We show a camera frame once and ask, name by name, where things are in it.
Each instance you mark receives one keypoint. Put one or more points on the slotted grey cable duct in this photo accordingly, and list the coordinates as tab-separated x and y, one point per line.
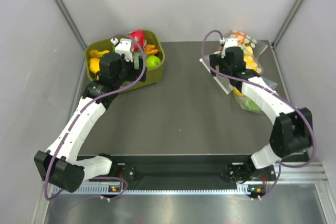
115	189

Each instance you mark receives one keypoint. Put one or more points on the left aluminium frame post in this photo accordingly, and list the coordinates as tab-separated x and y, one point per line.
67	16

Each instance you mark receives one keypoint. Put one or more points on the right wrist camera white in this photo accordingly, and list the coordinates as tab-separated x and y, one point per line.
227	43

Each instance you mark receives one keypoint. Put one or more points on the aluminium frame post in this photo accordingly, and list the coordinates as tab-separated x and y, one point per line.
287	22
67	16

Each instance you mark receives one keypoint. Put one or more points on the yellow lemon toy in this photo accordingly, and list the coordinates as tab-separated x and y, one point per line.
94	65

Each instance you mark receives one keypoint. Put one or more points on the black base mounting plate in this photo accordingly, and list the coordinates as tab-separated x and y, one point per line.
186	171

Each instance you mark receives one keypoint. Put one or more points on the olive green plastic bin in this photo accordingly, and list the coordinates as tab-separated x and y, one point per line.
153	75

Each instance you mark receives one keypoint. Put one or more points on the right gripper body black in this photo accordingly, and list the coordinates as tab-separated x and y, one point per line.
216	60

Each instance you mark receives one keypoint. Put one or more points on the polka dot zip bag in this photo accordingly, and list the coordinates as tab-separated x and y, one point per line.
251	47

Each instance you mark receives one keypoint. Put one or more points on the right aluminium frame post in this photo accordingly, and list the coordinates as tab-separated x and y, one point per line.
287	22

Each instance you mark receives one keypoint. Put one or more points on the pink dragon fruit toy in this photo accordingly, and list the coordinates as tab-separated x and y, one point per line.
139	36

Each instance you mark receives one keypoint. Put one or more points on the orange walnut-like toy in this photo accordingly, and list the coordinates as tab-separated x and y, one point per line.
151	49

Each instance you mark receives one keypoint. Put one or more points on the yellow banana bunch in bin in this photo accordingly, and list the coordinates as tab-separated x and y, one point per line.
98	54

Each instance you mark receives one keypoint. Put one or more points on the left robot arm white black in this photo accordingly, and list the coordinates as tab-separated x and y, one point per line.
58	165

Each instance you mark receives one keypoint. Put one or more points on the blue zip bag colourful balls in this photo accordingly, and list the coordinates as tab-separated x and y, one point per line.
246	103

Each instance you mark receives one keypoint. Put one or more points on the green apple toy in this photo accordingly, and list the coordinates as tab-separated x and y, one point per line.
152	61

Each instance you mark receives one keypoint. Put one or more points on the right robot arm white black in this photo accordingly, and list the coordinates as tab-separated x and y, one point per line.
291	127

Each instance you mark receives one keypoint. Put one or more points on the zip bag with bananas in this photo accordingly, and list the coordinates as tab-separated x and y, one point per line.
221	81

